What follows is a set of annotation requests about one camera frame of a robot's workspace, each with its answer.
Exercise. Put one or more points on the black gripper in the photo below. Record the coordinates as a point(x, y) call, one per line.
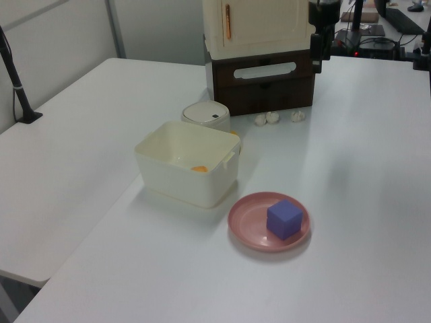
point(323, 15)

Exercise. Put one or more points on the purple cube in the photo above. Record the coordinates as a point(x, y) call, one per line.
point(284, 219)

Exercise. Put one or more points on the black electronics box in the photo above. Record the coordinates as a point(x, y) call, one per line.
point(373, 45)

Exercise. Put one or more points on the brown cardboard box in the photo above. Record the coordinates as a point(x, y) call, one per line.
point(365, 17)

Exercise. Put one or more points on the cream plastic cabinet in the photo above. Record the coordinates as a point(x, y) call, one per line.
point(262, 27)

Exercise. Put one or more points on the dark brown wooden drawer box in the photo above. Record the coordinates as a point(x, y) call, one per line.
point(269, 97)

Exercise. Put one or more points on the small white garlic pieces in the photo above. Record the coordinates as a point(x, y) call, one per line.
point(272, 117)

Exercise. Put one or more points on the black keyboard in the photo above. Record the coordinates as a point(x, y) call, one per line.
point(404, 20)

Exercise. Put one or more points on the crumpled white paper ball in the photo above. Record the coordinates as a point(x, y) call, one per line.
point(260, 120)

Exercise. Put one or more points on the small round lidded bin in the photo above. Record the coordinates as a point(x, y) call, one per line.
point(205, 112)

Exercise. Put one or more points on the orange object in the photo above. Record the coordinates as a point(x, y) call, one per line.
point(199, 169)

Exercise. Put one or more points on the pink plate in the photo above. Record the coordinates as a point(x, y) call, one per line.
point(246, 220)

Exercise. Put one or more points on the cream open storage box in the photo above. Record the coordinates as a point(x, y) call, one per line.
point(188, 188)

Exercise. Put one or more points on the black clamped stand pole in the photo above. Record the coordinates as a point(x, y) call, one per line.
point(15, 80)

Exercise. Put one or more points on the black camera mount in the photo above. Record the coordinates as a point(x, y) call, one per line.
point(422, 50)

